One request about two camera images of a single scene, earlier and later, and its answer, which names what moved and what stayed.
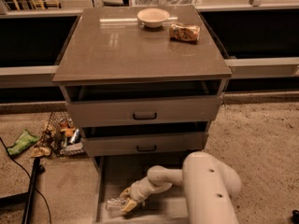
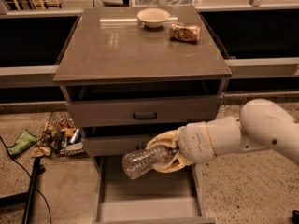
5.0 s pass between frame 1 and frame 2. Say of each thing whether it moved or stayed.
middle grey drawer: stayed
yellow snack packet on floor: stayed
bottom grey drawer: stayed
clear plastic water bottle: moved
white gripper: moved
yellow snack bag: stayed
